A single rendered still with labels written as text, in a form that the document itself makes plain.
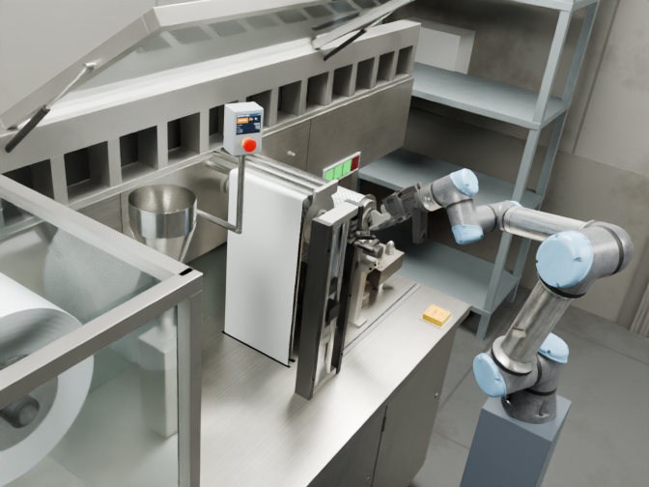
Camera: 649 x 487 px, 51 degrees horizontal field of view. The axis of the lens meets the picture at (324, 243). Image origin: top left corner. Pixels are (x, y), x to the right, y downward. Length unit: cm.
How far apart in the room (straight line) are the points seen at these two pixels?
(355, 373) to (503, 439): 45
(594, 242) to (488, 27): 262
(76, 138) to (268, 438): 85
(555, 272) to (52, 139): 110
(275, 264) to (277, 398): 36
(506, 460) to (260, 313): 81
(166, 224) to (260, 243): 48
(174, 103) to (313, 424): 89
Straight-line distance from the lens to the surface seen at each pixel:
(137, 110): 167
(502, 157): 414
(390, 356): 208
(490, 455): 208
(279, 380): 194
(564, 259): 153
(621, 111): 392
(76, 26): 302
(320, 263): 163
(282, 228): 177
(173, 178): 181
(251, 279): 192
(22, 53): 290
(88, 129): 158
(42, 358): 93
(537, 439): 198
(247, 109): 145
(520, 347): 174
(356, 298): 212
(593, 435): 348
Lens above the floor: 218
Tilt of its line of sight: 29 degrees down
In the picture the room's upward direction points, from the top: 7 degrees clockwise
